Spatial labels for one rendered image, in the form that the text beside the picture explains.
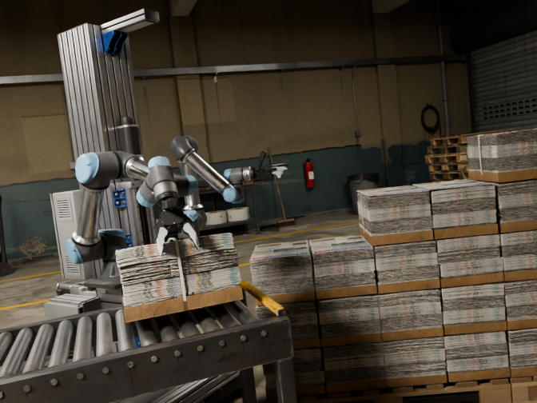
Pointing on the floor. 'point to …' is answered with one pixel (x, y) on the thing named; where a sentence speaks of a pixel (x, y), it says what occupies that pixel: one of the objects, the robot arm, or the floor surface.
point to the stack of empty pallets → (451, 156)
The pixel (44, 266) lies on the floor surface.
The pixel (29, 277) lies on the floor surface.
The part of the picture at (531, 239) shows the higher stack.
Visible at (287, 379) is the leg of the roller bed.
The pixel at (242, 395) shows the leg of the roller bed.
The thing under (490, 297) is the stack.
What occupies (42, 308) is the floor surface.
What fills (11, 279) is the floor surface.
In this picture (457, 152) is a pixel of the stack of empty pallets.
